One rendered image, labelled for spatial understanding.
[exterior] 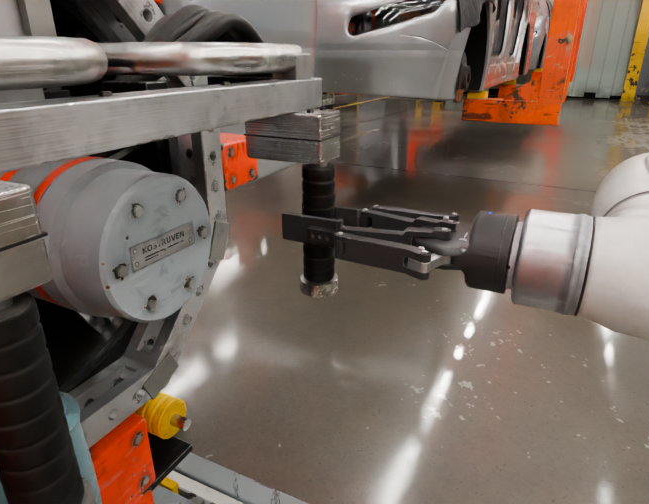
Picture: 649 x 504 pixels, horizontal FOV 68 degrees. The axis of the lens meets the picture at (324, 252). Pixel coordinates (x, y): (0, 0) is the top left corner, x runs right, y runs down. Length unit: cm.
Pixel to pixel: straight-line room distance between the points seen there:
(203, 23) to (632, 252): 42
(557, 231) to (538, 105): 348
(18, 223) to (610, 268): 40
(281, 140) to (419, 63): 242
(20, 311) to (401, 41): 269
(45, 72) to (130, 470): 53
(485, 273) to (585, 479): 110
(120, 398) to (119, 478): 10
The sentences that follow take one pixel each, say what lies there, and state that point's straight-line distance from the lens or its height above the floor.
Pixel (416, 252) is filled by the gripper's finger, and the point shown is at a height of 84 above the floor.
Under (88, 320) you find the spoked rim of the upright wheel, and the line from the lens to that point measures 73.
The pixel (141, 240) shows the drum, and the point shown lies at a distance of 41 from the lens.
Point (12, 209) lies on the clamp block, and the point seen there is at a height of 94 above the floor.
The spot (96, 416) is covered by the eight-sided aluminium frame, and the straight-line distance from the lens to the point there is 65.
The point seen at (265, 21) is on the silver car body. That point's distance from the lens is 109.
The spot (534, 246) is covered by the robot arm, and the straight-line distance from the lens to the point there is 44.
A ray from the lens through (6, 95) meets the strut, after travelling 52.
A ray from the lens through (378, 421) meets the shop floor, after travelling 151.
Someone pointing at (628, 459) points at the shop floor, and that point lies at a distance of 162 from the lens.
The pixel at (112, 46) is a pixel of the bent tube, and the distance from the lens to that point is 46.
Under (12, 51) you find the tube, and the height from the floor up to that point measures 101.
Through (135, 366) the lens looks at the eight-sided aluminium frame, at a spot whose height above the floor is 62.
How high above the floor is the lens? 100
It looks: 23 degrees down
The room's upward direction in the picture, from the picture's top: straight up
